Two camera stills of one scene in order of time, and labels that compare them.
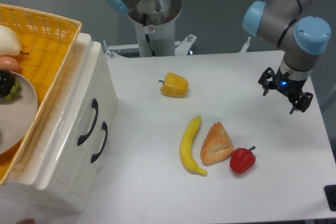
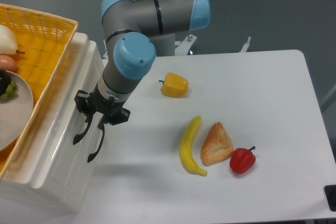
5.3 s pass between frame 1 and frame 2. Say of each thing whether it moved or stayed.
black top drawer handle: moved
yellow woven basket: stayed
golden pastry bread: stayed
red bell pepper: stayed
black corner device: stayed
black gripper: moved
